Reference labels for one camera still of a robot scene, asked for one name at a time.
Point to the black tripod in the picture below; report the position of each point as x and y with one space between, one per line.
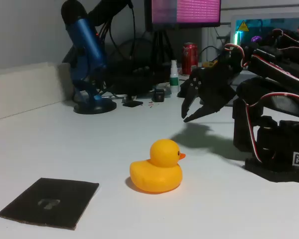
162 49

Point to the black audio device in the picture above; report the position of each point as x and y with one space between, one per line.
134 82

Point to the white box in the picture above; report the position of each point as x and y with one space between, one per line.
27 87

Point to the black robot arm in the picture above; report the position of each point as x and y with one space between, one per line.
276 74

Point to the flat black plate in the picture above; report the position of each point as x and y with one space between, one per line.
132 103

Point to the computer monitor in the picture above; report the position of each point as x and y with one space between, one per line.
189 10

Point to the black cardboard square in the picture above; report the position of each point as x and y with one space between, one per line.
47 199

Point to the white spray bottle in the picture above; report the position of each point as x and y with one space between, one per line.
174 82

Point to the red soda can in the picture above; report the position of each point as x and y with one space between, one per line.
189 57

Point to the blue desktop microphone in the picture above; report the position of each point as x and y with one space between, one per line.
86 37

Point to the black leader arm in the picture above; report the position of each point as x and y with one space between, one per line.
279 35

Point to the yellow rubber duck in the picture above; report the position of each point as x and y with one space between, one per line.
157 174

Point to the small black cube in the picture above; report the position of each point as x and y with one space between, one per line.
159 95

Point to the grey laptop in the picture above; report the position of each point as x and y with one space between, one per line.
241 76

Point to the yellow orange hand tool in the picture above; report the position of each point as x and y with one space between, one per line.
209 64

